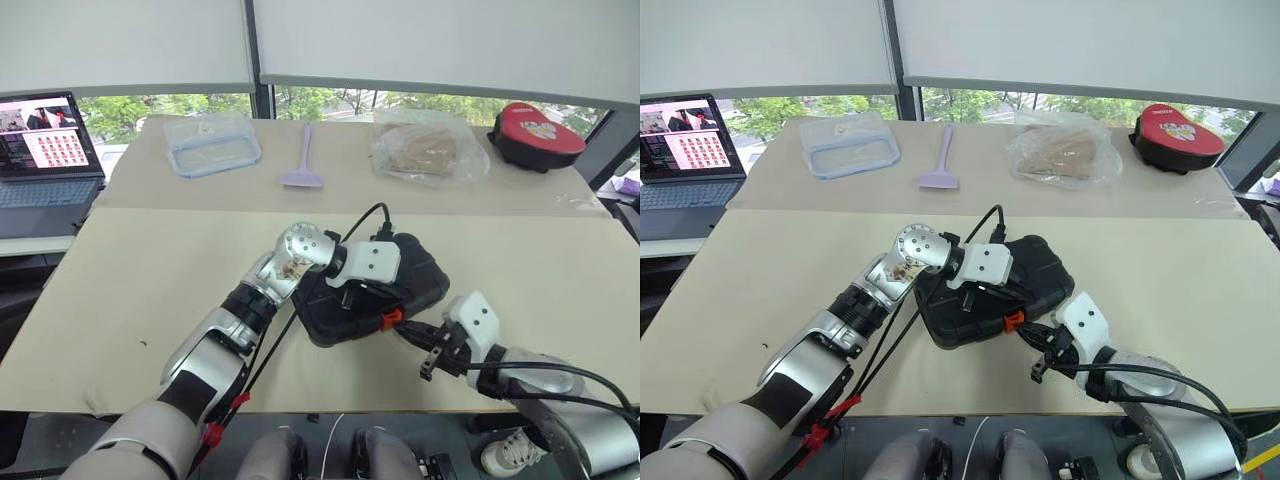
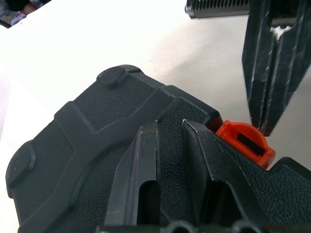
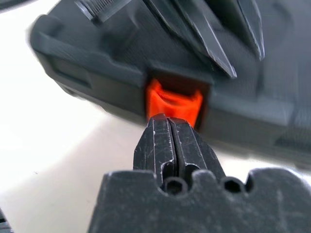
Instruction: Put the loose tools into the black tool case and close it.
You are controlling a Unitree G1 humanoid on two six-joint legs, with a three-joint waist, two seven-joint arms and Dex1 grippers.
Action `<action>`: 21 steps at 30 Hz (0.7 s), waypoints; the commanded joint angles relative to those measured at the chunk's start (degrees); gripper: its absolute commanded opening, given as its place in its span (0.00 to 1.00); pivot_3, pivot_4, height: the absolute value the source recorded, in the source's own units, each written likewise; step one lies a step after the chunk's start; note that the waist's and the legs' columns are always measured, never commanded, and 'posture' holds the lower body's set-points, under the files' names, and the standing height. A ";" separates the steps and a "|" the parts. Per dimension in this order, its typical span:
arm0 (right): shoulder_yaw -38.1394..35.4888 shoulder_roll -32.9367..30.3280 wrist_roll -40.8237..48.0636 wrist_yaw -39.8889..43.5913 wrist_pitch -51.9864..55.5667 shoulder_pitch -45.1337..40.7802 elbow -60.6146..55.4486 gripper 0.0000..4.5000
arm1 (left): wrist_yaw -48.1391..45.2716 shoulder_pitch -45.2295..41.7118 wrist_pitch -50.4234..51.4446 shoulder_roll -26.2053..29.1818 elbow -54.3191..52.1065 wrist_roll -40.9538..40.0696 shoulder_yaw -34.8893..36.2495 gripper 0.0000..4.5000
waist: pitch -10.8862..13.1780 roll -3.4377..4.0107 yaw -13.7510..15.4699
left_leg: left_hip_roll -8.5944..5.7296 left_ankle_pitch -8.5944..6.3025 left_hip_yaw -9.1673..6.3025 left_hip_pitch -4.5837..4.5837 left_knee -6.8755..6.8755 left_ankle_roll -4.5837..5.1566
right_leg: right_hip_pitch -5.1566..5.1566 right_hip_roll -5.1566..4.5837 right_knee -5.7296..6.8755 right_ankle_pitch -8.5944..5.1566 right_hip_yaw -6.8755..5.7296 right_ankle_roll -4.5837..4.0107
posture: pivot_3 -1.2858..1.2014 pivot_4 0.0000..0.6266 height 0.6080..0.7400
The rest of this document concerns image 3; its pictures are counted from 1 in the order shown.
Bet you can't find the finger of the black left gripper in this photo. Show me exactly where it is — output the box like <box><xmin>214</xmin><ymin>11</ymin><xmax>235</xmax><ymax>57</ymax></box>
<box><xmin>145</xmin><ymin>0</ymin><xmax>238</xmax><ymax>79</ymax></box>
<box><xmin>233</xmin><ymin>0</ymin><xmax>265</xmax><ymax>62</ymax></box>

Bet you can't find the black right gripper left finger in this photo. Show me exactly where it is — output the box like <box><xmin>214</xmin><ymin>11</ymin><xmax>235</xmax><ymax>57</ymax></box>
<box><xmin>133</xmin><ymin>114</ymin><xmax>175</xmax><ymax>185</ymax></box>

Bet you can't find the orange case latch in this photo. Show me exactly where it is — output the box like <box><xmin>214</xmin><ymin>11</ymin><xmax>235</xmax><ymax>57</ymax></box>
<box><xmin>145</xmin><ymin>77</ymin><xmax>204</xmax><ymax>129</ymax></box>

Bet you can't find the black plastic tool case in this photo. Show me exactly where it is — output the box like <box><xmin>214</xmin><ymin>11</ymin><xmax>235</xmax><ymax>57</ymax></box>
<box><xmin>31</xmin><ymin>0</ymin><xmax>311</xmax><ymax>171</ymax></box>

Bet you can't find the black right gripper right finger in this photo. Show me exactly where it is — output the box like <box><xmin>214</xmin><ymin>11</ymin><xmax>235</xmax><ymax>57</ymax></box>
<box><xmin>168</xmin><ymin>116</ymin><xmax>226</xmax><ymax>182</ymax></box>

